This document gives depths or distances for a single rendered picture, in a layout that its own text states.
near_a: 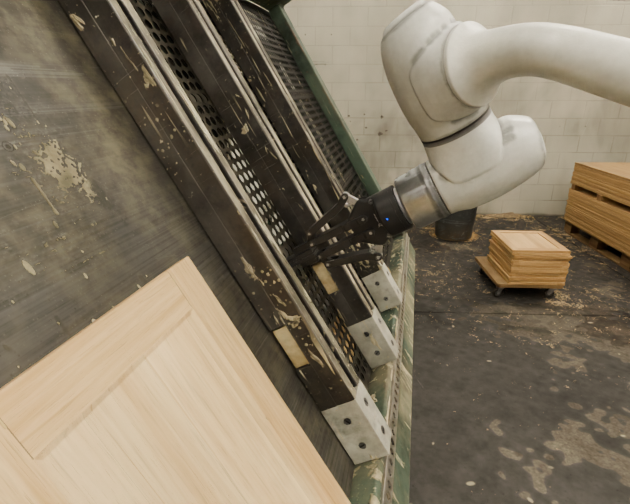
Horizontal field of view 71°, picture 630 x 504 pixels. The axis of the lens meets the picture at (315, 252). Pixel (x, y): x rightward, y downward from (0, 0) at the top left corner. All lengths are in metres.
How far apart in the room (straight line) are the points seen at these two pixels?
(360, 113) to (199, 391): 5.25
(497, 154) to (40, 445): 0.60
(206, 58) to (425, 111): 0.55
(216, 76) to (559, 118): 5.52
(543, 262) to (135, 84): 3.33
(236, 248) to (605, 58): 0.53
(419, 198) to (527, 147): 0.16
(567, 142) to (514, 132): 5.68
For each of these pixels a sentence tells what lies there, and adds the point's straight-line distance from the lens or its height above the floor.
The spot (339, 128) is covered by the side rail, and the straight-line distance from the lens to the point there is 1.99.
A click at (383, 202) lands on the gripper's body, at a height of 1.36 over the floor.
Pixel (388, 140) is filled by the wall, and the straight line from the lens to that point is 5.73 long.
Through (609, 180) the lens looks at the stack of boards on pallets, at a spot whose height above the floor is 0.71.
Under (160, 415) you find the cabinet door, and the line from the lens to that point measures 0.52.
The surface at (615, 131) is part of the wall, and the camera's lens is 6.60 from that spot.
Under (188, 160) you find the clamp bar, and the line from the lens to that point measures 0.72.
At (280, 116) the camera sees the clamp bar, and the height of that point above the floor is 1.46.
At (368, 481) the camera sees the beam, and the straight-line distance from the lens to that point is 0.86.
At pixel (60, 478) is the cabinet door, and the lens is 0.45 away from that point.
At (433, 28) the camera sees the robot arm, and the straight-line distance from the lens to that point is 0.62.
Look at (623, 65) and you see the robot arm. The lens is 0.54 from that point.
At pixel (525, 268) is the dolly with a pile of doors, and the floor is 0.26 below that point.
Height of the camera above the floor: 1.53
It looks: 20 degrees down
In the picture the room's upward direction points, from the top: straight up
